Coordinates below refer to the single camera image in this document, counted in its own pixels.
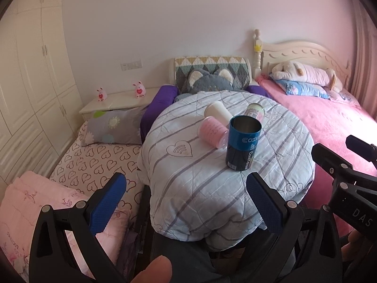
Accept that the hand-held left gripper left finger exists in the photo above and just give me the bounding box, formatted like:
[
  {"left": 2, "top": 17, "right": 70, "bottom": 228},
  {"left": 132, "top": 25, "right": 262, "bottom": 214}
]
[{"left": 29, "top": 172, "right": 127, "bottom": 283}]

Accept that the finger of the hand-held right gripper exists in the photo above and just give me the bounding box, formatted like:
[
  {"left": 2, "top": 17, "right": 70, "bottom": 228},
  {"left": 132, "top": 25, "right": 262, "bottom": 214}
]
[
  {"left": 346, "top": 135, "right": 377, "bottom": 171},
  {"left": 311, "top": 143, "right": 357, "bottom": 184}
]

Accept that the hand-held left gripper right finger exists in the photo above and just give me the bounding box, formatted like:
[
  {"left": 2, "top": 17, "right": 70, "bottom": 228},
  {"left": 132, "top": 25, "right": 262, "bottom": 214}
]
[{"left": 242, "top": 172, "right": 344, "bottom": 283}]

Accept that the blue and black tin cup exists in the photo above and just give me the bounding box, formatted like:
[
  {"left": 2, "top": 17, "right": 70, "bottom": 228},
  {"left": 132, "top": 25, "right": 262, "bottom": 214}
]
[{"left": 225, "top": 116, "right": 262, "bottom": 172}]

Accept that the pink plastic cup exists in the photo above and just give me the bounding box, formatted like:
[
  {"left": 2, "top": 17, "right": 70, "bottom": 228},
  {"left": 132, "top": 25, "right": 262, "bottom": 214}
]
[{"left": 197, "top": 116, "right": 230, "bottom": 150}]

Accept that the white plastic cup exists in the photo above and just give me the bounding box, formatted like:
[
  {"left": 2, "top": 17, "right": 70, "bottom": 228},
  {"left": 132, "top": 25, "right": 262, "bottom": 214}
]
[{"left": 204, "top": 101, "right": 233, "bottom": 125}]

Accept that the person's right hand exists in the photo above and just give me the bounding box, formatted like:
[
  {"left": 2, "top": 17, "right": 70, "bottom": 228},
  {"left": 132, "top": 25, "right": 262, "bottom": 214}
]
[{"left": 340, "top": 228, "right": 369, "bottom": 273}]

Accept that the person's left hand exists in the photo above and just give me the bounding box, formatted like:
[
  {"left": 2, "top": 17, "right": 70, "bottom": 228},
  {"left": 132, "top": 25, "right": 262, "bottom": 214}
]
[{"left": 138, "top": 255, "right": 173, "bottom": 283}]

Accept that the pink fleece blanket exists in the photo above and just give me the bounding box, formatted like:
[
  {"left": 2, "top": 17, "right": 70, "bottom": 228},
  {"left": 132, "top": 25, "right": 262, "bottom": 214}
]
[{"left": 254, "top": 75, "right": 377, "bottom": 240}]

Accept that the heart-print bed sheet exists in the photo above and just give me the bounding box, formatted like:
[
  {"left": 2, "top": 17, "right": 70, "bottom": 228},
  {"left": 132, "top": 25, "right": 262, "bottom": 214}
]
[{"left": 48, "top": 120, "right": 154, "bottom": 222}]

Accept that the pink printed pillow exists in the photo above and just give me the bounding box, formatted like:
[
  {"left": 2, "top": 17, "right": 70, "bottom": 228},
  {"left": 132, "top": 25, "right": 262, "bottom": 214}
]
[{"left": 325, "top": 87, "right": 362, "bottom": 110}]

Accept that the blue printed pillow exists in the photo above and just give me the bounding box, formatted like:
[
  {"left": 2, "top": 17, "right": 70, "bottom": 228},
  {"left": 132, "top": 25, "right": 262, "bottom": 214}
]
[{"left": 276, "top": 79, "right": 331, "bottom": 100}]

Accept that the grey floral pillow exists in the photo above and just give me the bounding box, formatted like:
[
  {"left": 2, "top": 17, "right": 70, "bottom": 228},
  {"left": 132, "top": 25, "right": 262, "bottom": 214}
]
[{"left": 81, "top": 107, "right": 148, "bottom": 147}]

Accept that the light blue striped quilt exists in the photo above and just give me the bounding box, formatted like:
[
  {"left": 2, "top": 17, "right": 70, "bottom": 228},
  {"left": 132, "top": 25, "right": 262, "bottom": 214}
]
[{"left": 137, "top": 90, "right": 316, "bottom": 253}]

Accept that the pale pink folded quilt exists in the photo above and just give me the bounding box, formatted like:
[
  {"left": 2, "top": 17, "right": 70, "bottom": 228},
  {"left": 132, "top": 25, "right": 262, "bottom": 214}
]
[{"left": 0, "top": 170, "right": 134, "bottom": 283}]

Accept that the pink labelled tin can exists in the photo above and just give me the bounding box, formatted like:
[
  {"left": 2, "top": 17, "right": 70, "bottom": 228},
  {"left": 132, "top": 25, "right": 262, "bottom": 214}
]
[{"left": 245, "top": 103, "right": 266, "bottom": 123}]

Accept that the pink curtain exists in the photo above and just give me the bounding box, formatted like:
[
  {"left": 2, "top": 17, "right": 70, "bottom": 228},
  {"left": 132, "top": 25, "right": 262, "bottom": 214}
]
[{"left": 344, "top": 0, "right": 377, "bottom": 119}]

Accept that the cream and pink plush dog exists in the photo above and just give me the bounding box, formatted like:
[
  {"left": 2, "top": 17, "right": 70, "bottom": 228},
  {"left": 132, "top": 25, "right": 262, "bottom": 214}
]
[{"left": 270, "top": 61, "right": 344, "bottom": 93}]

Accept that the dark cloth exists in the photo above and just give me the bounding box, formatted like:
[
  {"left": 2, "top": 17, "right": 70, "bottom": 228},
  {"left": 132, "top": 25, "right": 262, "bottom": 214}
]
[{"left": 132, "top": 227, "right": 266, "bottom": 283}]

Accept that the purple bed bumper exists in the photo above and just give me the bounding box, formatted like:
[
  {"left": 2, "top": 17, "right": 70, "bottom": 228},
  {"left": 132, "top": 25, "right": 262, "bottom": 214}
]
[
  {"left": 139, "top": 84, "right": 180, "bottom": 146},
  {"left": 246, "top": 84, "right": 270, "bottom": 99}
]

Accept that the cream nightstand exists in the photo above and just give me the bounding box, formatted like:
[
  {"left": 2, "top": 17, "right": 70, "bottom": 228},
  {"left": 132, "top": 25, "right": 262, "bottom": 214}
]
[{"left": 78, "top": 87, "right": 161, "bottom": 121}]

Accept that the large cream carved headboard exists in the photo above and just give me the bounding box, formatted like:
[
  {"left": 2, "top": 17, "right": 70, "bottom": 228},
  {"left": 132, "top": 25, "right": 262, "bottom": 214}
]
[{"left": 253, "top": 29, "right": 353, "bottom": 81}]

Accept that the large pink rabbit toy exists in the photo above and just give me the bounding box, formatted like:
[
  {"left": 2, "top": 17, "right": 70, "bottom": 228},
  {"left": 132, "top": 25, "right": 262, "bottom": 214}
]
[{"left": 131, "top": 80, "right": 147, "bottom": 99}]

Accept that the grey cat-shaped pillow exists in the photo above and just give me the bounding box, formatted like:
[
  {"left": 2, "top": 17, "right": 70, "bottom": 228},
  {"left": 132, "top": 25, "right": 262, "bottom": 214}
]
[{"left": 180, "top": 68, "right": 243, "bottom": 94}]

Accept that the cream wardrobe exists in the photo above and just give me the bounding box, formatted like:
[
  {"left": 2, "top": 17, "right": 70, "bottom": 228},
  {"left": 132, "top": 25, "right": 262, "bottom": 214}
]
[{"left": 0, "top": 0, "right": 83, "bottom": 184}]

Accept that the diamond-patterned headboard cover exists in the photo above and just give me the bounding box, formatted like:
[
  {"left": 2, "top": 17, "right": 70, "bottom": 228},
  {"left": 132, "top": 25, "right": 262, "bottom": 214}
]
[{"left": 174, "top": 56, "right": 251, "bottom": 91}]

